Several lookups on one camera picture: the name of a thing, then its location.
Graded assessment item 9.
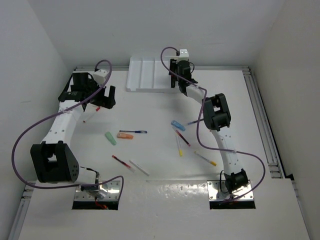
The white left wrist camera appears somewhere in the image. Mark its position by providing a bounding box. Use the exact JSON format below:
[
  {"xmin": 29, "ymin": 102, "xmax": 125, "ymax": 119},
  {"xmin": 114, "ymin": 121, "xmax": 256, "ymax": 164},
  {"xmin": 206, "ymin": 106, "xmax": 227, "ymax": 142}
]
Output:
[{"xmin": 92, "ymin": 69, "xmax": 109, "ymax": 85}]

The blue gel pen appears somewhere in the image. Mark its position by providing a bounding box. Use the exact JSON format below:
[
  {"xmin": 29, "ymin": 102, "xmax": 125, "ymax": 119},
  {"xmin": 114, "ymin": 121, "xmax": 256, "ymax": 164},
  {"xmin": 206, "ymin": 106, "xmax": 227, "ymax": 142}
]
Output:
[{"xmin": 186, "ymin": 118, "xmax": 204, "ymax": 126}]

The white divided organizer tray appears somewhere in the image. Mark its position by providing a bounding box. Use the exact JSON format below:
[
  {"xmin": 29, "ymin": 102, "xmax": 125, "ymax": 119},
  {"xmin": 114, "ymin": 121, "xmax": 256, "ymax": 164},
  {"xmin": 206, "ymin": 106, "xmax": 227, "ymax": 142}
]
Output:
[{"xmin": 126, "ymin": 56, "xmax": 180, "ymax": 94}]

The red tip white pen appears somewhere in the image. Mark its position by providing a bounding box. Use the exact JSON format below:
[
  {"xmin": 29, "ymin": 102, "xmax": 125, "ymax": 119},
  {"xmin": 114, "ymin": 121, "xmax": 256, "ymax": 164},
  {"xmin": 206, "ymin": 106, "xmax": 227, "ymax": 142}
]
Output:
[{"xmin": 82, "ymin": 107, "xmax": 101, "ymax": 123}]

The blue ballpoint pen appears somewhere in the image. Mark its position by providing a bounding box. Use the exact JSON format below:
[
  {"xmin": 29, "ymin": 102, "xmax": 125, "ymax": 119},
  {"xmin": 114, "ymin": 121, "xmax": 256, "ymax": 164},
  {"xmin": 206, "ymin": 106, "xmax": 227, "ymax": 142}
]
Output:
[{"xmin": 119, "ymin": 130, "xmax": 148, "ymax": 134}]

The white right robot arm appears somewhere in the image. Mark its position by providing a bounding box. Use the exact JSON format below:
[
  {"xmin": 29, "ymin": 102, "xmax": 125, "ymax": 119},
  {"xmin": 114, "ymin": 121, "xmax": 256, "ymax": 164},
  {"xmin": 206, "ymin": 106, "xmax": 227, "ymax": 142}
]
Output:
[{"xmin": 169, "ymin": 58, "xmax": 248, "ymax": 193}]

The blue eraser case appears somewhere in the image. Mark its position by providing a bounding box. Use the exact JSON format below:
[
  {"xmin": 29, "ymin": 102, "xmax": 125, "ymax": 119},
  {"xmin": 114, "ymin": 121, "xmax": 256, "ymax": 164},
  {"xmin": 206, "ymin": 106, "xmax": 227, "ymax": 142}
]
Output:
[{"xmin": 170, "ymin": 120, "xmax": 186, "ymax": 132}]

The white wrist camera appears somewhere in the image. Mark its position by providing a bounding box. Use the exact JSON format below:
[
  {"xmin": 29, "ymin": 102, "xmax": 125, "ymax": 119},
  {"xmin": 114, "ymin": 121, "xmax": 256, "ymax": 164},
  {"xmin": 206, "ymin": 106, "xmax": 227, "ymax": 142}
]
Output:
[
  {"xmin": 92, "ymin": 69, "xmax": 109, "ymax": 85},
  {"xmin": 177, "ymin": 49, "xmax": 189, "ymax": 61}
]

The green eraser case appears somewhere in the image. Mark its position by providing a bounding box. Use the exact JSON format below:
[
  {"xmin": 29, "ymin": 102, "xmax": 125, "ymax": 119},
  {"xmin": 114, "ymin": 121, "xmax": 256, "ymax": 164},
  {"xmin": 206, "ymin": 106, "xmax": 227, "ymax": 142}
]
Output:
[{"xmin": 104, "ymin": 131, "xmax": 117, "ymax": 146}]

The white marker pen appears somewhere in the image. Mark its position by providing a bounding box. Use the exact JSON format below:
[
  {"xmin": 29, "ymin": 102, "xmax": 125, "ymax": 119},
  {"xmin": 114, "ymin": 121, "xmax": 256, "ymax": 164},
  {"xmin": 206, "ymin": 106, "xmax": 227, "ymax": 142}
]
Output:
[{"xmin": 129, "ymin": 159, "xmax": 150, "ymax": 177}]

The yellow tip white marker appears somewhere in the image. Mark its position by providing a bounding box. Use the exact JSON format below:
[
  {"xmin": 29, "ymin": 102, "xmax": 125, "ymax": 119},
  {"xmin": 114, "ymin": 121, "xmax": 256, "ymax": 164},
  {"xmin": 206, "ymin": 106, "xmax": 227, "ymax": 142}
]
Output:
[
  {"xmin": 175, "ymin": 134, "xmax": 183, "ymax": 157},
  {"xmin": 194, "ymin": 151, "xmax": 217, "ymax": 167}
]

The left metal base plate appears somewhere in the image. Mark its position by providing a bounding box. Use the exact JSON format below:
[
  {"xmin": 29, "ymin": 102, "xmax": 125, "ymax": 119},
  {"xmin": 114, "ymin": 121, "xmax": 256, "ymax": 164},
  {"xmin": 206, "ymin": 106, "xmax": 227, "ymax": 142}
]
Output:
[{"xmin": 74, "ymin": 180, "xmax": 121, "ymax": 202}]

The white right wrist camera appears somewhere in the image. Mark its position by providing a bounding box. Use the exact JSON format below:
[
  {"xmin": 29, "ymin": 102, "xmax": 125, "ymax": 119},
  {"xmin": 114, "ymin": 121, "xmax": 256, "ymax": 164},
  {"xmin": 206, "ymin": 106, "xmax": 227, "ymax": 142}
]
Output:
[{"xmin": 177, "ymin": 49, "xmax": 189, "ymax": 61}]

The metal base plate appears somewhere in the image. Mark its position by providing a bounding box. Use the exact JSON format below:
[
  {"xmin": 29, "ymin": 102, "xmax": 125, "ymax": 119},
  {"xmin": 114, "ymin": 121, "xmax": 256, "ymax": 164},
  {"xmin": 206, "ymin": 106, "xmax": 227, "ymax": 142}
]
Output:
[
  {"xmin": 207, "ymin": 180, "xmax": 254, "ymax": 202},
  {"xmin": 74, "ymin": 180, "xmax": 121, "ymax": 202}
]

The dark red gel pen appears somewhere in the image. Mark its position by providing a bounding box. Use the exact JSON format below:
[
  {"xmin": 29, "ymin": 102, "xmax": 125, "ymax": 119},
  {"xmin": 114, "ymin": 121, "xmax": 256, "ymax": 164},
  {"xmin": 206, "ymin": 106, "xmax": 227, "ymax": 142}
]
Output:
[{"xmin": 172, "ymin": 127, "xmax": 191, "ymax": 147}]

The orange eraser case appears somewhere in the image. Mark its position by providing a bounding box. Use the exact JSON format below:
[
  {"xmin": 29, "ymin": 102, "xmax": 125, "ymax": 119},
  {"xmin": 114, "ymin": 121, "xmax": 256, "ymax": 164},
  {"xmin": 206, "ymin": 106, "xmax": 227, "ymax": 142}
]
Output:
[{"xmin": 116, "ymin": 132, "xmax": 134, "ymax": 140}]

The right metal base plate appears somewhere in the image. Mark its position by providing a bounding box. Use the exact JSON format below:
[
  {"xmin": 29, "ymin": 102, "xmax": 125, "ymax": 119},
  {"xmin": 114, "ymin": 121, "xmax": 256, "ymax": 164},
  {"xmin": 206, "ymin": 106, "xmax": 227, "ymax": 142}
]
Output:
[{"xmin": 207, "ymin": 180, "xmax": 254, "ymax": 202}]

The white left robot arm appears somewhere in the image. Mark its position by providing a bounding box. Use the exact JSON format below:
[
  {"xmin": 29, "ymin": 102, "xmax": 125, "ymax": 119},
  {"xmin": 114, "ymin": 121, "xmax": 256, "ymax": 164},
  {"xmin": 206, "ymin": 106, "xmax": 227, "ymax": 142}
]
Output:
[{"xmin": 30, "ymin": 69, "xmax": 116, "ymax": 185}]

